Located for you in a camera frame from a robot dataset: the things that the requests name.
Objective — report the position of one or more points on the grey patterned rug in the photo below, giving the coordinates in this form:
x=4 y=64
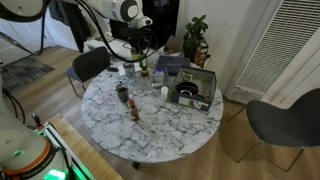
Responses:
x=23 y=71

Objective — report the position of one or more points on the dark blue notebook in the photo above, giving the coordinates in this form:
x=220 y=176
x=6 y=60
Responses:
x=173 y=61

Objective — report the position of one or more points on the white wall heater grille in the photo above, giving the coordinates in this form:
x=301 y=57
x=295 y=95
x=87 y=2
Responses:
x=283 y=43

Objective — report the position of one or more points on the transparent container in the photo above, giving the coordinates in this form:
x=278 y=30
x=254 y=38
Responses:
x=141 y=83

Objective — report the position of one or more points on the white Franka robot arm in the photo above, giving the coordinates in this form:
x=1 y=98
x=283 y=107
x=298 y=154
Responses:
x=113 y=8

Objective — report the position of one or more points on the green potted plant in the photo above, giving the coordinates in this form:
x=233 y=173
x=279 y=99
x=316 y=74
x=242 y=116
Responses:
x=195 y=31

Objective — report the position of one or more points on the open grey cardboard box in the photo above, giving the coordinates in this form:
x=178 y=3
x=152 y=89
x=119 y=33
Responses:
x=200 y=83

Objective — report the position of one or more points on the black table pedestal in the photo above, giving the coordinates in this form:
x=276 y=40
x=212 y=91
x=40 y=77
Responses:
x=136 y=165

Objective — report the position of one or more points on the dark cup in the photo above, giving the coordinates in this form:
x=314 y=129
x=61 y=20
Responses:
x=122 y=94

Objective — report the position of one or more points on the white low cabinet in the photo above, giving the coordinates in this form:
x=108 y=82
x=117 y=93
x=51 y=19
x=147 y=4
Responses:
x=96 y=45

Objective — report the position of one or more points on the black bowl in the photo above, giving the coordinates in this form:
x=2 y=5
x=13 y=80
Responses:
x=186 y=88

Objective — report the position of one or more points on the small white cup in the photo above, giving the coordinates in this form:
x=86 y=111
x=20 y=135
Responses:
x=164 y=93

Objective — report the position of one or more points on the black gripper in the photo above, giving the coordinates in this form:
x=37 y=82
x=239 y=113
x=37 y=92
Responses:
x=136 y=35

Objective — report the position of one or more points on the transparent bottle with red lid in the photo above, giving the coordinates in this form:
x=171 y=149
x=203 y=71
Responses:
x=134 y=111

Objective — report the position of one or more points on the wooden platform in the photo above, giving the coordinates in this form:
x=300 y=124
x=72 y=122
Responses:
x=83 y=150

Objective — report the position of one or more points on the black rod with red tip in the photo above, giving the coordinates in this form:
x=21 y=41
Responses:
x=36 y=120

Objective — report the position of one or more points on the brown cardboard box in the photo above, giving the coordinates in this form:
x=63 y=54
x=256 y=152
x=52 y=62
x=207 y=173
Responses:
x=173 y=45

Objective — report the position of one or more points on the clear container with blue lid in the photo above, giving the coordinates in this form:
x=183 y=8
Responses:
x=160 y=76

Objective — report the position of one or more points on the black remote control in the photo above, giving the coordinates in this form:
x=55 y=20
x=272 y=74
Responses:
x=112 y=69

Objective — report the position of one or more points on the small white tube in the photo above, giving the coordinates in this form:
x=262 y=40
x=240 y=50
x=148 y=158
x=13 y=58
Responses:
x=157 y=85

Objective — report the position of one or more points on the dark hanging clothes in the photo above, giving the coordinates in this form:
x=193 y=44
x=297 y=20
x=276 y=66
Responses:
x=76 y=26

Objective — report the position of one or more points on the small white card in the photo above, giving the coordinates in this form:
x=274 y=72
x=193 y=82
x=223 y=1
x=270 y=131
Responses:
x=121 y=70

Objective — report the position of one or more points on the dark chair with thin legs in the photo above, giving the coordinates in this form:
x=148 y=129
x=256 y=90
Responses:
x=90 y=63
x=286 y=123

